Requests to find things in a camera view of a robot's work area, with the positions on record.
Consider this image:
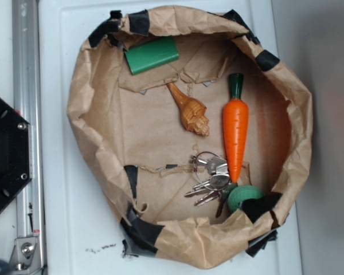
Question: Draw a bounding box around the wooden seashell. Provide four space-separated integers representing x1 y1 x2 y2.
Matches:
166 82 209 136

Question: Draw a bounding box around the aluminium rail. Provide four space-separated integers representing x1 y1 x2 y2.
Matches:
11 0 46 241

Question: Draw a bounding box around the white plastic tray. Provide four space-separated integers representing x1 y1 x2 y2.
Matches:
38 1 302 274

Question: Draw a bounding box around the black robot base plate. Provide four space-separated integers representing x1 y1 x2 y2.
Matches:
0 98 32 214

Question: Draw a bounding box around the green cylinder block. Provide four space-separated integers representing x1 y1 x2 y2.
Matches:
125 36 179 75

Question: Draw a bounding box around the brown paper bag tray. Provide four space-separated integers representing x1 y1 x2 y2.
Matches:
67 5 313 269

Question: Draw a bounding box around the orange toy carrot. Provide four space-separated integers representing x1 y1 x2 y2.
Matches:
222 73 249 183

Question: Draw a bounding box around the silver key bunch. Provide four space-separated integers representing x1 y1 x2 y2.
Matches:
184 151 232 218

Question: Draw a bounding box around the metal corner bracket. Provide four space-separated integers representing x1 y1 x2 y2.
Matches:
9 236 44 274

